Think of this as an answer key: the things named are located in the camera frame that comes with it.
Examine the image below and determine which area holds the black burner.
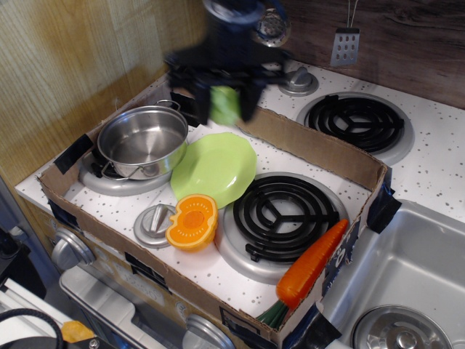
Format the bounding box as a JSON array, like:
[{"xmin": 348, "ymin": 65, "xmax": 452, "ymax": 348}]
[
  {"xmin": 79, "ymin": 153, "xmax": 171, "ymax": 197},
  {"xmin": 296, "ymin": 92, "xmax": 415, "ymax": 166},
  {"xmin": 215, "ymin": 172, "xmax": 348, "ymax": 284}
]

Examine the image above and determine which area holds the brown cardboard fence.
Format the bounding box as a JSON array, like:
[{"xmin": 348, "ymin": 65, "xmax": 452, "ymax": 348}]
[{"xmin": 39, "ymin": 87, "xmax": 390, "ymax": 348}]

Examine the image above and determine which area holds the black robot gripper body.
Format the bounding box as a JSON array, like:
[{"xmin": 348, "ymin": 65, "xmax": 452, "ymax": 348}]
[{"xmin": 166, "ymin": 1, "xmax": 290, "ymax": 92}]

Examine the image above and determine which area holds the back right black burner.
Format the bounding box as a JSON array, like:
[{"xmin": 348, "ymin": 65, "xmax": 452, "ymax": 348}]
[{"xmin": 296, "ymin": 92, "xmax": 415, "ymax": 166}]

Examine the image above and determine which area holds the silver stove knob front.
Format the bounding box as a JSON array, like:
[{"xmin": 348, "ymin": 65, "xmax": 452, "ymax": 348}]
[{"xmin": 134, "ymin": 204, "xmax": 175, "ymax": 249}]

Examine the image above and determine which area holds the stainless steel sink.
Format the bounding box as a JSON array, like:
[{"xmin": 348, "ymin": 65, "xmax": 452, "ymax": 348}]
[{"xmin": 323, "ymin": 201, "xmax": 464, "ymax": 348}]

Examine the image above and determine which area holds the front right black burner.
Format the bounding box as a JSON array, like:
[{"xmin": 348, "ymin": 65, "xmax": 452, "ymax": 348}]
[{"xmin": 215, "ymin": 172, "xmax": 348, "ymax": 284}]

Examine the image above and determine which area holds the silver oven knob left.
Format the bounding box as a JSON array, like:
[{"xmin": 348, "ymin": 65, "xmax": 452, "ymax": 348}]
[{"xmin": 51, "ymin": 228, "xmax": 96, "ymax": 270}]

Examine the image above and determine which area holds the hanging metal strainer ladle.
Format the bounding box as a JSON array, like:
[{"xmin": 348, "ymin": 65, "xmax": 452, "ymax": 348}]
[{"xmin": 254, "ymin": 7, "xmax": 291, "ymax": 47}]

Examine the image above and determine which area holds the silver stove knob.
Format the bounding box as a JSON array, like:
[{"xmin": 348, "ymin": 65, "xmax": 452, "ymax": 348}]
[
  {"xmin": 278, "ymin": 67, "xmax": 319, "ymax": 97},
  {"xmin": 134, "ymin": 204, "xmax": 175, "ymax": 249}
]

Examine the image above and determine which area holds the orange toy pumpkin half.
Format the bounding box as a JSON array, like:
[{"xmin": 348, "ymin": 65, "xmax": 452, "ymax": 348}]
[{"xmin": 165, "ymin": 194, "xmax": 219, "ymax": 252}]

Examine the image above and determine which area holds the front left black burner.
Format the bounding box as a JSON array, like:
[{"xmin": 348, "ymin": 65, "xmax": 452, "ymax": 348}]
[{"xmin": 79, "ymin": 153, "xmax": 171, "ymax": 197}]

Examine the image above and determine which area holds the black cable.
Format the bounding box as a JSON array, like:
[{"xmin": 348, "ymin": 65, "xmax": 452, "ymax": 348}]
[{"xmin": 0, "ymin": 308, "xmax": 69, "ymax": 349}]

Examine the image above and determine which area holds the orange toy carrot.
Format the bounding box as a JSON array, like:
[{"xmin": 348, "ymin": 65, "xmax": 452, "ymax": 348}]
[{"xmin": 257, "ymin": 219, "xmax": 349, "ymax": 329}]

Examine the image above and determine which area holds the light green toy broccoli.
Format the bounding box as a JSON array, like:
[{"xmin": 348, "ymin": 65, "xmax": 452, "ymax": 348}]
[{"xmin": 210, "ymin": 86, "xmax": 240, "ymax": 126}]

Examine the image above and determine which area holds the light green plastic plate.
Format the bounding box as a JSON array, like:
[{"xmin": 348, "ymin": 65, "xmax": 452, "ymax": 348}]
[{"xmin": 171, "ymin": 132, "xmax": 257, "ymax": 209}]

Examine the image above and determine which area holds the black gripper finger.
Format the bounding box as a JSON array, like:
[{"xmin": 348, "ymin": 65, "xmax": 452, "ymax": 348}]
[
  {"xmin": 238, "ymin": 81, "xmax": 267, "ymax": 122},
  {"xmin": 193, "ymin": 81, "xmax": 211, "ymax": 125}
]

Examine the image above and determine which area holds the small stainless steel pan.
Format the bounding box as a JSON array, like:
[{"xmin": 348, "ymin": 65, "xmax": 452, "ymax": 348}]
[{"xmin": 97, "ymin": 103, "xmax": 188, "ymax": 180}]

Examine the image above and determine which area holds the silver oven knob right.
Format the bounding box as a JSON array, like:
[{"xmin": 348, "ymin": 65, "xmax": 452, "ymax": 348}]
[{"xmin": 182, "ymin": 314, "xmax": 235, "ymax": 349}]

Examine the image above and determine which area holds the silver oven knob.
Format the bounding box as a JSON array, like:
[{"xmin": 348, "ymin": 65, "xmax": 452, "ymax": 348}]
[
  {"xmin": 182, "ymin": 314, "xmax": 235, "ymax": 349},
  {"xmin": 51, "ymin": 228, "xmax": 96, "ymax": 270}
]

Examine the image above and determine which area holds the silver sink drain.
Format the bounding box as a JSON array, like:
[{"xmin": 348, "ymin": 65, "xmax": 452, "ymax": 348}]
[{"xmin": 350, "ymin": 305, "xmax": 452, "ymax": 349}]

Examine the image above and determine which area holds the hanging metal spatula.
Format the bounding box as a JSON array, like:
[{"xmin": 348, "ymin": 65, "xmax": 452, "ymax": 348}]
[{"xmin": 330, "ymin": 1, "xmax": 360, "ymax": 67}]

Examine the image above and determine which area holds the silver stove knob back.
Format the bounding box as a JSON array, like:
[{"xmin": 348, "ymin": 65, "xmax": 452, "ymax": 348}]
[{"xmin": 278, "ymin": 67, "xmax": 319, "ymax": 97}]

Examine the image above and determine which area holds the silver oven door handle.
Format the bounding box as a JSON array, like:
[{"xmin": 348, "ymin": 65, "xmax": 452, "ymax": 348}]
[{"xmin": 60, "ymin": 267, "xmax": 176, "ymax": 348}]

